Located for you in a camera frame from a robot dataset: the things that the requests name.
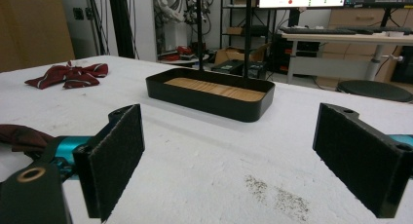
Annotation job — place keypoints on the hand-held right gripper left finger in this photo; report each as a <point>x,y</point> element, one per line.
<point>113,159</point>

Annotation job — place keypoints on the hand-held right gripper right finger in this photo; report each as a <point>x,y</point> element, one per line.
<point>357,156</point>

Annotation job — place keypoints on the black hanger rack with tray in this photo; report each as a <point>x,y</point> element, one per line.
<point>207,104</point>

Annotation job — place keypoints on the black round stool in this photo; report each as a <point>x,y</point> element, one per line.
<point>373,91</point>

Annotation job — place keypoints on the light wooden desk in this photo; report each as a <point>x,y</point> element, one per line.
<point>341,39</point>

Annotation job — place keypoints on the round white side table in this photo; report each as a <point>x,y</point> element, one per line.
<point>181,59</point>

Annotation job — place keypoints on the black keyboard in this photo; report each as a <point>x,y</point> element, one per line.
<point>315,31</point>

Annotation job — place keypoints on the light wooden cabinet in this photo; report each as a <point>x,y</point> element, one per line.
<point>354,18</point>

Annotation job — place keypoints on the large brown cardboard panel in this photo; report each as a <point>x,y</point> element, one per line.
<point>32,32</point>

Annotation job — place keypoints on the open cardboard box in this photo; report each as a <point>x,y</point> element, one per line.
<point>230,53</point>

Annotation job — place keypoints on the black metal shelf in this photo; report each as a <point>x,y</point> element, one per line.
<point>233,30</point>

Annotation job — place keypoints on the black frame strut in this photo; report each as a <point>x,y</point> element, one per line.
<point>121,22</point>

